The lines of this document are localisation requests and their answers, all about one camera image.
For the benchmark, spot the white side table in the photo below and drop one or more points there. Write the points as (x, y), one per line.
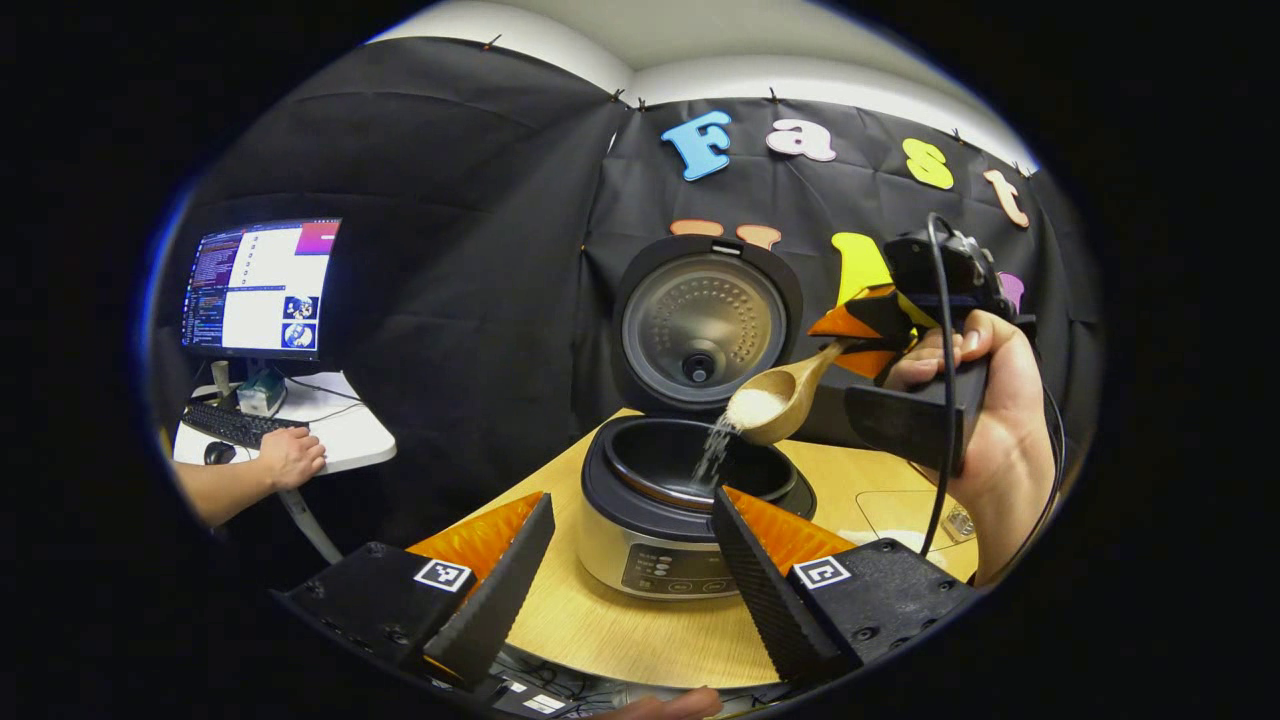
(340, 440)

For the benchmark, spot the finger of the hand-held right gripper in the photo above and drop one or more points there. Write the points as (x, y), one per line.
(880, 312)
(910, 425)

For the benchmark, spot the black backdrop cloth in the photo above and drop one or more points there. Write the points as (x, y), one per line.
(450, 250)

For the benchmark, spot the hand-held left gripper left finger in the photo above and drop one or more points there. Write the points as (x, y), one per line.
(495, 600)

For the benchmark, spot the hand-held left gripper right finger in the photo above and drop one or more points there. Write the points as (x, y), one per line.
(765, 590)

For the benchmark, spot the computer monitor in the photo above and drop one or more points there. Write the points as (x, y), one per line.
(260, 290)

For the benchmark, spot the black power strip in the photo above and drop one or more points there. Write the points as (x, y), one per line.
(530, 700)

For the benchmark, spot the small teal box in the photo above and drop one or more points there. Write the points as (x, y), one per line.
(262, 393)

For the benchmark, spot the wooden spoon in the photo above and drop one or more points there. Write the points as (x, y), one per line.
(795, 395)

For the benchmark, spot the black computer mouse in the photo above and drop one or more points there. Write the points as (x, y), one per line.
(218, 453)

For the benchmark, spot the dark grey rice cooker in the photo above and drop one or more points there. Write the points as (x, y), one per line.
(640, 520)

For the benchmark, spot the clear plastic container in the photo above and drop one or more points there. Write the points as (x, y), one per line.
(890, 510)

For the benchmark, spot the black keyboard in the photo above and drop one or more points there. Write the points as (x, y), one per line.
(235, 427)

